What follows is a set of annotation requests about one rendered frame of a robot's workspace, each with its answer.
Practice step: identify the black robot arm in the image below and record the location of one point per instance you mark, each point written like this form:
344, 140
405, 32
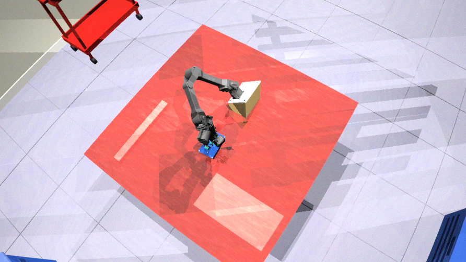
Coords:
197, 114

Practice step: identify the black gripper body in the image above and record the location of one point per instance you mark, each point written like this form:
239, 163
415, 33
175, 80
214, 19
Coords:
218, 141

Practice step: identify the blue circuit board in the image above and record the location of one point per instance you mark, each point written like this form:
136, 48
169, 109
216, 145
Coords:
209, 150

